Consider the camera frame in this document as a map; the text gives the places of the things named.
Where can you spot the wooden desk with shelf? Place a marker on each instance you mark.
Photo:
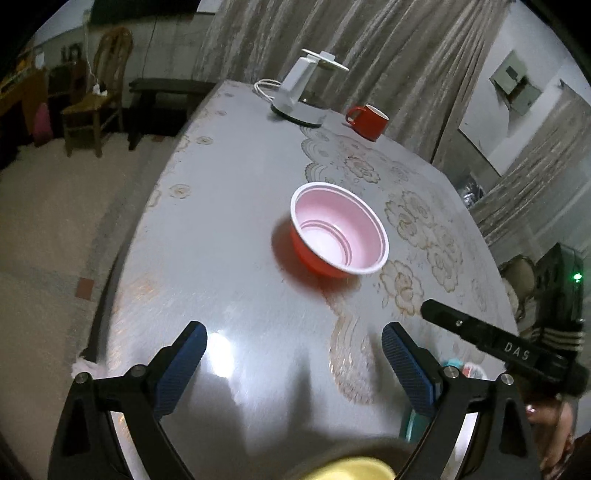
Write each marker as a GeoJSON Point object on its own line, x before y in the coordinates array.
{"type": "Point", "coordinates": [18, 101]}

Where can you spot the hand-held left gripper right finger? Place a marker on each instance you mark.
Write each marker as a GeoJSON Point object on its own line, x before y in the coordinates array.
{"type": "Point", "coordinates": [408, 369]}

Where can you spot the floral grey tablecloth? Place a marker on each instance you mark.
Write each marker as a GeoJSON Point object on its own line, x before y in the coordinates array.
{"type": "Point", "coordinates": [207, 207]}

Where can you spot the cream ornate chair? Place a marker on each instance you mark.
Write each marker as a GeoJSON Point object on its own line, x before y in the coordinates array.
{"type": "Point", "coordinates": [519, 281]}

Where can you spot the grey wall electrical box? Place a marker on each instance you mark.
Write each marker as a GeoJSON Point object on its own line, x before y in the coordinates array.
{"type": "Point", "coordinates": [513, 85]}

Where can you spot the yellow plastic bowl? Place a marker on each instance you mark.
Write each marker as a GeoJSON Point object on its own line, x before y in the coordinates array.
{"type": "Point", "coordinates": [355, 470]}

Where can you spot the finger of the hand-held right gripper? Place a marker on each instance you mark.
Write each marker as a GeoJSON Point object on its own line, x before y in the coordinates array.
{"type": "Point", "coordinates": [455, 321]}

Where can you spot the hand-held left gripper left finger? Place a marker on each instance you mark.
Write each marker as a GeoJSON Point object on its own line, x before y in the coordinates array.
{"type": "Point", "coordinates": [182, 364]}

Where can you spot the dark low bench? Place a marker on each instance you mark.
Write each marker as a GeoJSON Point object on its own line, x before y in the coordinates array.
{"type": "Point", "coordinates": [166, 87]}

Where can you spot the shiny foil bag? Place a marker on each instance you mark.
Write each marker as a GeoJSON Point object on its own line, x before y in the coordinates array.
{"type": "Point", "coordinates": [473, 194]}

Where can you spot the pink stool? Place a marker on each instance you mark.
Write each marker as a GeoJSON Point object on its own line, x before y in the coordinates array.
{"type": "Point", "coordinates": [41, 124]}

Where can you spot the wooden chair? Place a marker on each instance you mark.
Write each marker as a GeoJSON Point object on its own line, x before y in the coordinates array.
{"type": "Point", "coordinates": [99, 101]}

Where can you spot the person's right forearm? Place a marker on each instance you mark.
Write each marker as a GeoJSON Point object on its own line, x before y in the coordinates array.
{"type": "Point", "coordinates": [556, 339]}

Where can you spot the beige curtain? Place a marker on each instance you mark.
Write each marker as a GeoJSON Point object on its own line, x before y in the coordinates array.
{"type": "Point", "coordinates": [535, 184]}
{"type": "Point", "coordinates": [369, 50]}

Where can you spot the red mug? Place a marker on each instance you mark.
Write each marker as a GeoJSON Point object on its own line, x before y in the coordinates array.
{"type": "Point", "coordinates": [369, 122]}

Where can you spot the red bowl pink inside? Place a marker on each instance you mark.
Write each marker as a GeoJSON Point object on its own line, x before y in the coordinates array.
{"type": "Point", "coordinates": [341, 230]}

